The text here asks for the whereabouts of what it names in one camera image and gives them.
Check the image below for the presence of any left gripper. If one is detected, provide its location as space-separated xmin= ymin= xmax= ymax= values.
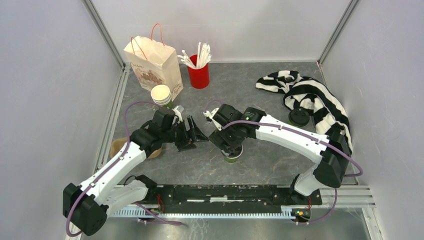
xmin=161 ymin=115 xmax=209 ymax=152

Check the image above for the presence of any black plastic cup lid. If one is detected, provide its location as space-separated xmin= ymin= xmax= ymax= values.
xmin=288 ymin=107 xmax=311 ymax=127

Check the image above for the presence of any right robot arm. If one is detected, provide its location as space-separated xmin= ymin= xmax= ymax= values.
xmin=203 ymin=104 xmax=351 ymax=204

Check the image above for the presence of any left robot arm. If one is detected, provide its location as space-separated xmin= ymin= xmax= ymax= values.
xmin=62 ymin=107 xmax=209 ymax=237

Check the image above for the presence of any brown paper takeout bag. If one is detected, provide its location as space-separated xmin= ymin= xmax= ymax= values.
xmin=123 ymin=23 xmax=184 ymax=101

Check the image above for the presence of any stack of paper cups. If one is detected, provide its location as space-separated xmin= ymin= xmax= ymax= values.
xmin=150 ymin=84 xmax=173 ymax=109

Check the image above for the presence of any red cup holder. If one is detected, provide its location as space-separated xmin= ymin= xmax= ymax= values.
xmin=187 ymin=63 xmax=210 ymax=89

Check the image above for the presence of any cardboard cup carrier tray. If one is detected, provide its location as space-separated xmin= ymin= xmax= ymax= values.
xmin=109 ymin=137 xmax=162 ymax=159

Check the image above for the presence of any white wrapped straws bundle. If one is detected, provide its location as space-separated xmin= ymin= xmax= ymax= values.
xmin=177 ymin=42 xmax=212 ymax=70

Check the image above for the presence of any black white striped cloth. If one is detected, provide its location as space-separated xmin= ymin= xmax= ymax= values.
xmin=255 ymin=70 xmax=354 ymax=153

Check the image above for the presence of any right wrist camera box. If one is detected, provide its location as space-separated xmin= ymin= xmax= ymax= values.
xmin=203 ymin=107 xmax=222 ymax=131

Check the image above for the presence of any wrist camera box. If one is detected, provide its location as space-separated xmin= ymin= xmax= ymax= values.
xmin=203 ymin=107 xmax=222 ymax=131
xmin=172 ymin=105 xmax=184 ymax=123

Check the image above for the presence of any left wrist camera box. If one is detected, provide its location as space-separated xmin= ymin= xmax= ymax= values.
xmin=172 ymin=105 xmax=184 ymax=123

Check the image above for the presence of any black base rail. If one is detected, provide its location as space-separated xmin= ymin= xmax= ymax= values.
xmin=139 ymin=184 xmax=323 ymax=214

